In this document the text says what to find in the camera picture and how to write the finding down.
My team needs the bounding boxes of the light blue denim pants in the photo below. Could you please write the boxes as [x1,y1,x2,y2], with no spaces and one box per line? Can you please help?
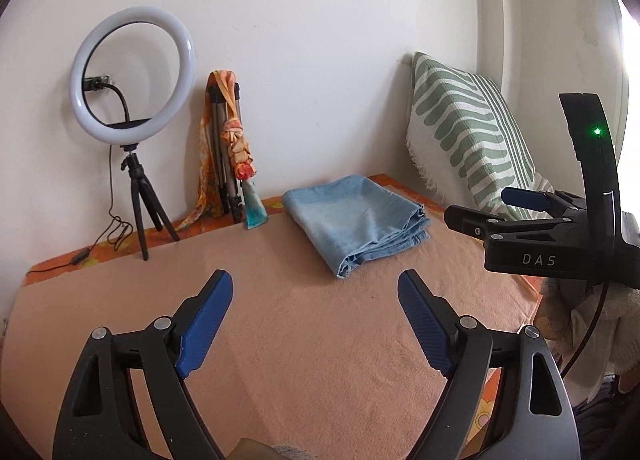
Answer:
[282,175,431,279]

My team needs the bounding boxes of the white ring light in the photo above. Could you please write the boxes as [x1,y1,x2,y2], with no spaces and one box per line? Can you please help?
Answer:
[68,5,196,146]

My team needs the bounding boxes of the orange floral scarf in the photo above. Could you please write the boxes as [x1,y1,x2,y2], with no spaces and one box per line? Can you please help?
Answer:
[178,69,268,231]

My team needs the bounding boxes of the black mini tripod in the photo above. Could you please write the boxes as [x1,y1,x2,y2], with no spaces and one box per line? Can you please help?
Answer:
[120,144,180,261]

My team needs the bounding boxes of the green patterned white pillow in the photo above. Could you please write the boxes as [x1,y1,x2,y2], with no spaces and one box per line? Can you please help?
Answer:
[406,52,553,220]

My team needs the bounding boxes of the black power cable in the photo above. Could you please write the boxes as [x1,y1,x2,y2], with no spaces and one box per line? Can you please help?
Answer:
[27,144,137,276]

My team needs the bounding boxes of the silver folded tripod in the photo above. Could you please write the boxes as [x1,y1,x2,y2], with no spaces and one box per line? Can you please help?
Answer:
[207,84,244,223]

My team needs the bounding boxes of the beige blanket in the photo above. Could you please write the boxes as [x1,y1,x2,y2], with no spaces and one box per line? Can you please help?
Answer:
[0,209,544,460]

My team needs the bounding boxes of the gloved right hand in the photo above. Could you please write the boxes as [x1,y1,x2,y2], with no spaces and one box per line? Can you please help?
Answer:
[536,278,639,406]

